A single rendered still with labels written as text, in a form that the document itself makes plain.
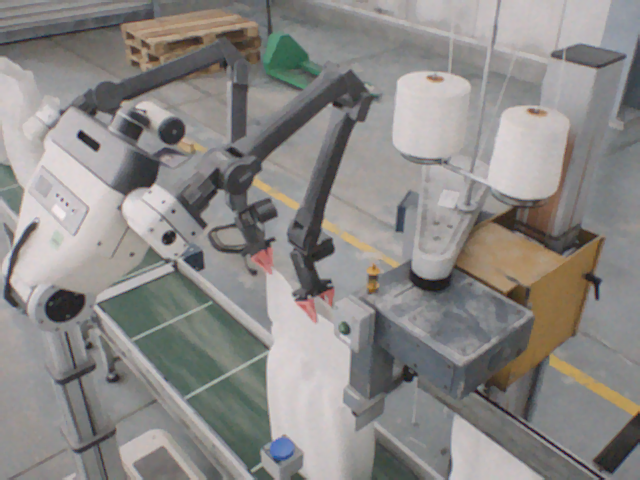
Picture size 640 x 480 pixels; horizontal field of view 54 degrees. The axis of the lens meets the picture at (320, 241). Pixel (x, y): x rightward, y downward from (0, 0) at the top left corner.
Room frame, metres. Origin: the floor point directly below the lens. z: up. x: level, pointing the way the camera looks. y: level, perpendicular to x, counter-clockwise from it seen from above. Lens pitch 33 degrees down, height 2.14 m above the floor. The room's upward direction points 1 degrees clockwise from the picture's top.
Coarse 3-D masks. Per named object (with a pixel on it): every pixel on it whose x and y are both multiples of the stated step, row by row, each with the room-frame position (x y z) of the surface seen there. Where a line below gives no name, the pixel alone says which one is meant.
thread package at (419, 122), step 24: (432, 72) 1.44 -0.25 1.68; (408, 96) 1.33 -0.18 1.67; (432, 96) 1.30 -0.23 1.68; (456, 96) 1.31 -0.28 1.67; (408, 120) 1.32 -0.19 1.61; (432, 120) 1.30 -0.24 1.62; (456, 120) 1.31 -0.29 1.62; (408, 144) 1.32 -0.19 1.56; (432, 144) 1.30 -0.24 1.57; (456, 144) 1.32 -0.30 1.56
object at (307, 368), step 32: (288, 288) 1.47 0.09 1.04; (288, 320) 1.47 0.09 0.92; (320, 320) 1.33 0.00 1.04; (288, 352) 1.42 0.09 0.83; (320, 352) 1.33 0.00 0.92; (288, 384) 1.36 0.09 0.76; (320, 384) 1.30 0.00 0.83; (288, 416) 1.35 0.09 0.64; (320, 416) 1.25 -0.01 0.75; (352, 416) 1.22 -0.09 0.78; (320, 448) 1.24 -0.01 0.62; (352, 448) 1.21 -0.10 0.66
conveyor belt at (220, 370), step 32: (160, 288) 2.33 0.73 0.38; (192, 288) 2.33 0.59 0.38; (128, 320) 2.10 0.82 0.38; (160, 320) 2.10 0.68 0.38; (192, 320) 2.10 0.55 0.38; (224, 320) 2.11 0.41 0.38; (160, 352) 1.90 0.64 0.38; (192, 352) 1.90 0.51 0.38; (224, 352) 1.91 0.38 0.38; (256, 352) 1.91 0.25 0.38; (192, 384) 1.73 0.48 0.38; (224, 384) 1.73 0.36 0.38; (256, 384) 1.73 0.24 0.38; (224, 416) 1.57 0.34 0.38; (256, 416) 1.58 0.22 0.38; (256, 448) 1.44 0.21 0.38
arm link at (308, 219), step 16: (368, 96) 1.47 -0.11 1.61; (336, 112) 1.48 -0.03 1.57; (352, 112) 1.46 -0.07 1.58; (336, 128) 1.47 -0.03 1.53; (352, 128) 1.49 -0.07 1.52; (336, 144) 1.45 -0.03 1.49; (320, 160) 1.45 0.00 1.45; (336, 160) 1.46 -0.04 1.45; (320, 176) 1.44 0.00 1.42; (320, 192) 1.43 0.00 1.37; (304, 208) 1.42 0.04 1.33; (320, 208) 1.43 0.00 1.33; (304, 224) 1.40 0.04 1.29; (320, 224) 1.42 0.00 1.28; (304, 240) 1.38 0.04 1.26
